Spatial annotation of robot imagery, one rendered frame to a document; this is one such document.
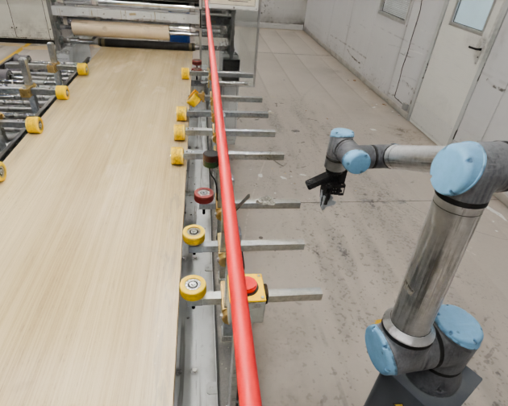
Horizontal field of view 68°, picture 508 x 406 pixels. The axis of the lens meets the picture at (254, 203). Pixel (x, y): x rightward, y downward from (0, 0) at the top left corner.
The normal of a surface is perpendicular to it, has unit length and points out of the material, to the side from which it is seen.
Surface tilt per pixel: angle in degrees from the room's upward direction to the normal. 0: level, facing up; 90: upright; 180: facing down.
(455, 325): 5
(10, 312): 0
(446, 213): 88
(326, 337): 0
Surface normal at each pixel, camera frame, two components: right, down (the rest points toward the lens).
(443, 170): -0.96, -0.05
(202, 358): 0.07, -0.81
